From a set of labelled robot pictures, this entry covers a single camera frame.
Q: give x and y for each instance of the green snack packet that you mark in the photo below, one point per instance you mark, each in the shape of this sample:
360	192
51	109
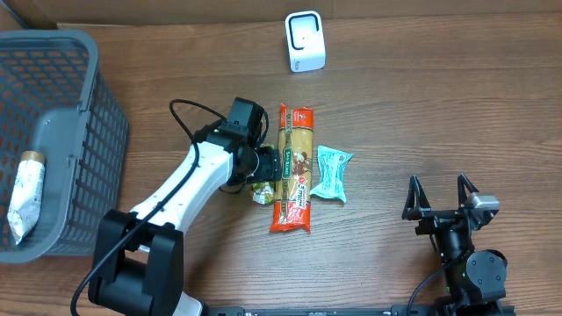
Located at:
263	193

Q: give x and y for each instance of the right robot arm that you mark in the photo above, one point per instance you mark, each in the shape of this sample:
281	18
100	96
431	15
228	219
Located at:
475	280

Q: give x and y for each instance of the orange spaghetti packet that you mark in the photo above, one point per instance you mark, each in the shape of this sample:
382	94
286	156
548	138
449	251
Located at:
292	205

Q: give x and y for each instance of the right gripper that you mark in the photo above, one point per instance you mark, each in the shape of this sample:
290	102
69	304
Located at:
442	218

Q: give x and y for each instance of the teal packet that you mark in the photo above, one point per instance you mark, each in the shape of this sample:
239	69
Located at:
332	164

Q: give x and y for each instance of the white barcode scanner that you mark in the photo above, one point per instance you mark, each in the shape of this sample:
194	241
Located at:
305	41

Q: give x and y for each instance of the white tube with gold cap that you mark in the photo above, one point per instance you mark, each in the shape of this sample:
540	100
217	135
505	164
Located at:
26	198

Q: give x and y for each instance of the grey plastic shopping basket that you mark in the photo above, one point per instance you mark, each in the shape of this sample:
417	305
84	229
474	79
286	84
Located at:
55	101

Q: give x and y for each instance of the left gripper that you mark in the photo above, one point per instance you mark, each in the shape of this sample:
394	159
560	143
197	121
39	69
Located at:
270	164

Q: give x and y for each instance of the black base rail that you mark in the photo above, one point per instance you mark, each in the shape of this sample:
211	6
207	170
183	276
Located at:
394	310

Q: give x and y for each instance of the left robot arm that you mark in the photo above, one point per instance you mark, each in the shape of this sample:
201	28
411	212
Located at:
138	263

